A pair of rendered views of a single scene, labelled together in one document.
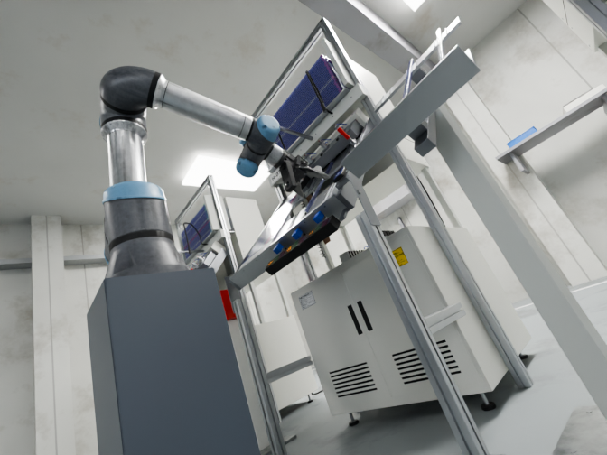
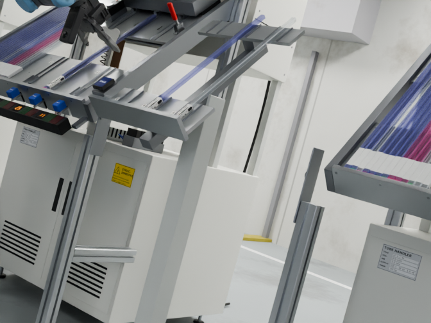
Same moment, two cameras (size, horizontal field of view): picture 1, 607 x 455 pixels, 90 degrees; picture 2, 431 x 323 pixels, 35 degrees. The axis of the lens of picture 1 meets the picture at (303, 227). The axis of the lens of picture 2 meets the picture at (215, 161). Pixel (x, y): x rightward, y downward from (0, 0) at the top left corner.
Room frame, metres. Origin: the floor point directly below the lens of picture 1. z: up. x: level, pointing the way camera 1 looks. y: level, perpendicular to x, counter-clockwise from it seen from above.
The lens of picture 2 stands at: (-1.07, -0.35, 0.72)
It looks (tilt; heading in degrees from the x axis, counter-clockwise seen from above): 2 degrees down; 355
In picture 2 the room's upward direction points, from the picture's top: 15 degrees clockwise
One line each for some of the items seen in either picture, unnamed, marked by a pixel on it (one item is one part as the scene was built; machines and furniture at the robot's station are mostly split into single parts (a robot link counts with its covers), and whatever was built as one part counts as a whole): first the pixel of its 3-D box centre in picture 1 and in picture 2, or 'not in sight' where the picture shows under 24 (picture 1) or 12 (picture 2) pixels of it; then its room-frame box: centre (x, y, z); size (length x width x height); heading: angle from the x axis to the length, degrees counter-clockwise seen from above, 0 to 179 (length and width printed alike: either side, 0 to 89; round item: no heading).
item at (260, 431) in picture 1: (240, 365); not in sight; (1.65, 0.55, 0.39); 0.24 x 0.24 x 0.78; 49
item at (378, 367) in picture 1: (406, 320); (120, 223); (1.53, -0.29, 0.31); 0.70 x 0.65 x 0.62; 49
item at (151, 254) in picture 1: (146, 265); not in sight; (0.54, 0.31, 0.60); 0.15 x 0.15 x 0.10
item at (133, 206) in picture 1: (137, 217); not in sight; (0.55, 0.32, 0.72); 0.13 x 0.12 x 0.14; 39
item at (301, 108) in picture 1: (308, 111); not in sight; (1.40, -0.26, 1.52); 0.51 x 0.13 x 0.27; 49
